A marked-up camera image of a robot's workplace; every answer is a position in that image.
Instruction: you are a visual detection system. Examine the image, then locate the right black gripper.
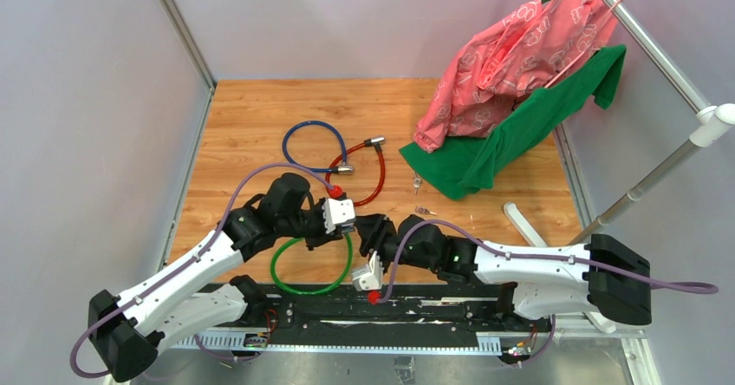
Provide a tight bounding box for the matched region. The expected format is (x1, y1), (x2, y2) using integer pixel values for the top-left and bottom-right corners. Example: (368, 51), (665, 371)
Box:
(354, 213), (439, 275)

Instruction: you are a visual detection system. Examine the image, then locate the green t-shirt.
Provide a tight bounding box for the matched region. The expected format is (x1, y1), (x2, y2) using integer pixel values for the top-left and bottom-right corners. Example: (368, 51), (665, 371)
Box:
(400, 44), (627, 200)

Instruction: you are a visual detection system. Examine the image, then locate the green cable lock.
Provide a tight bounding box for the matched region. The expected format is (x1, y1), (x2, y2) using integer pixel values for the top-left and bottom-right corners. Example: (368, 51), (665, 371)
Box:
(269, 235), (354, 296)

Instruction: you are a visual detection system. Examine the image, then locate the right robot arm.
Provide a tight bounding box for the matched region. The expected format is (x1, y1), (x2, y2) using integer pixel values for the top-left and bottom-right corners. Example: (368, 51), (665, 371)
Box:
(355, 214), (652, 331)

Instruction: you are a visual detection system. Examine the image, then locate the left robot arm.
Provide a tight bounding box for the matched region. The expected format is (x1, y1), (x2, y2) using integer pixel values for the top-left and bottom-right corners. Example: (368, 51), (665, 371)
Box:
(69, 165), (355, 382)

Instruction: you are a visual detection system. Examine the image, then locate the red cable lock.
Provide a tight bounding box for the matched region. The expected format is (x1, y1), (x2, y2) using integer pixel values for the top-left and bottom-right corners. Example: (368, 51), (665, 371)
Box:
(326, 136), (387, 206)

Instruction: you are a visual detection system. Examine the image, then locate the pink clothes hanger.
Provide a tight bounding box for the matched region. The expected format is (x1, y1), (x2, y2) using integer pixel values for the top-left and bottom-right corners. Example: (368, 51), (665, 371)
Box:
(544, 0), (624, 88)

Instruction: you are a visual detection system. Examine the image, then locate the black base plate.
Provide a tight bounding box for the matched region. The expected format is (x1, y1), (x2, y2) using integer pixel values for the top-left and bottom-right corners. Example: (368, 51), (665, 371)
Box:
(218, 284), (551, 354)

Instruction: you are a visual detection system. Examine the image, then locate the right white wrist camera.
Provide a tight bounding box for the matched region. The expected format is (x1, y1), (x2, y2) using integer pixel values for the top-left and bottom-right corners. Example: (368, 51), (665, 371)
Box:
(350, 251), (384, 304)

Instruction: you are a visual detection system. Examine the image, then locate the blue cable lock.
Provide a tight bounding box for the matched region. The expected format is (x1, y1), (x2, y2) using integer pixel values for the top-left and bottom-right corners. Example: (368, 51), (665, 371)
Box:
(281, 121), (354, 175)

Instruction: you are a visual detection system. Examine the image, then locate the silver key with ring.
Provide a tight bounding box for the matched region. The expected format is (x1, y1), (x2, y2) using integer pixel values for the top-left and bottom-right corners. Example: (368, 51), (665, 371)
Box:
(413, 173), (422, 194)

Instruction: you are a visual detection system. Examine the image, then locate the metal clothes rack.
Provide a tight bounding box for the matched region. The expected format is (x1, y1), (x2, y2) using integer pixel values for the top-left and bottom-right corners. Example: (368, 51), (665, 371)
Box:
(531, 0), (734, 339)

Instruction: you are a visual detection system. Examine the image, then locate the pink patterned garment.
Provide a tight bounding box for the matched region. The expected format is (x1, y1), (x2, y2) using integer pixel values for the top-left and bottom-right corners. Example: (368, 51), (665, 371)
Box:
(413, 0), (617, 153)

